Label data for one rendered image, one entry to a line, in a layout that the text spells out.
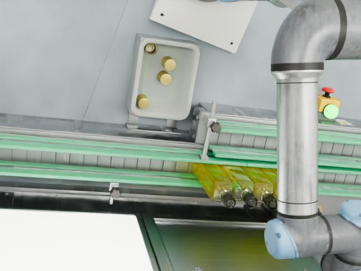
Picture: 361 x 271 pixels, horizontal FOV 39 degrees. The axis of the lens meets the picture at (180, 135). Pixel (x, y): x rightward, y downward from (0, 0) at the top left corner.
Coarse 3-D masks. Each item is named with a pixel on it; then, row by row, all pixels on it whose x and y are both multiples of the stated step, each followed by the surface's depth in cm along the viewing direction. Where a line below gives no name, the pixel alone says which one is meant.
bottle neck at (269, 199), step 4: (264, 192) 135; (268, 192) 134; (264, 196) 133; (268, 196) 133; (272, 196) 132; (264, 200) 133; (268, 200) 131; (272, 200) 131; (276, 200) 131; (268, 204) 131; (272, 204) 133; (276, 204) 131; (272, 208) 131
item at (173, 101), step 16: (160, 48) 149; (176, 48) 150; (192, 48) 144; (144, 64) 149; (160, 64) 150; (176, 64) 152; (192, 64) 147; (144, 80) 151; (176, 80) 153; (192, 80) 147; (160, 96) 154; (176, 96) 155; (144, 112) 147; (160, 112) 150; (176, 112) 152
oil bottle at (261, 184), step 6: (246, 168) 145; (252, 168) 146; (252, 174) 142; (258, 174) 142; (252, 180) 138; (258, 180) 138; (264, 180) 139; (258, 186) 135; (264, 186) 136; (270, 186) 136; (258, 192) 135; (270, 192) 136; (258, 198) 136
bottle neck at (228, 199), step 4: (220, 192) 132; (224, 192) 131; (228, 192) 131; (220, 196) 131; (224, 196) 129; (228, 196) 129; (232, 196) 129; (224, 200) 129; (228, 200) 128; (232, 200) 130; (224, 204) 129; (228, 204) 129; (232, 204) 129; (228, 208) 128
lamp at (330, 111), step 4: (328, 104) 161; (332, 104) 161; (324, 108) 161; (328, 108) 160; (332, 108) 159; (336, 108) 160; (324, 112) 161; (328, 112) 160; (332, 112) 160; (336, 112) 160; (328, 116) 160; (332, 116) 160
